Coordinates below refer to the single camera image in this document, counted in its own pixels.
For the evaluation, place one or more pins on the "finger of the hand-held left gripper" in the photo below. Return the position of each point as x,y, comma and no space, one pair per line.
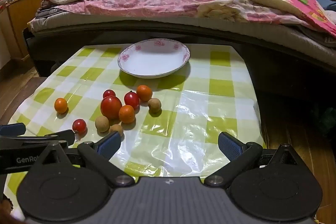
63,136
11,129

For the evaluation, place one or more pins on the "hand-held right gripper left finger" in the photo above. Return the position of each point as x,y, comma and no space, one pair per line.
109,145

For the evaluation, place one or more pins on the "pink floral quilt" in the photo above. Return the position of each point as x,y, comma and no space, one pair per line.
131,5

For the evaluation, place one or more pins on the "blue cloth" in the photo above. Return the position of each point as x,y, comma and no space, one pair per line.
324,3

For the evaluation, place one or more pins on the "green checked tablecloth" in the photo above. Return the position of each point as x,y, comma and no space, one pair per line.
183,113

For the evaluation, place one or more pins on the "grey folded blanket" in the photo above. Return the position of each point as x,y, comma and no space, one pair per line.
48,14

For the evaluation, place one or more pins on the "white plate with pink flowers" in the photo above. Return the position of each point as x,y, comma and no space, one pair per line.
152,62

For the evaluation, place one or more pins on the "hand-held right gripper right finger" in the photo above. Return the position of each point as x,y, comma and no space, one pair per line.
231,146

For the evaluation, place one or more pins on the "small red tomato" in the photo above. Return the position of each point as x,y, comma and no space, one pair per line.
109,93
131,100
79,126

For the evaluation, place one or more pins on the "small orange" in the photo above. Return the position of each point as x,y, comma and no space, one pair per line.
61,105
144,92
127,114

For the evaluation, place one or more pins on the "large red tomato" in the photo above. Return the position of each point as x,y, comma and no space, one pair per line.
111,107

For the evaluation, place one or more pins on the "brown longan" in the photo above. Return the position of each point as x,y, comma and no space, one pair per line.
116,128
101,123
154,105

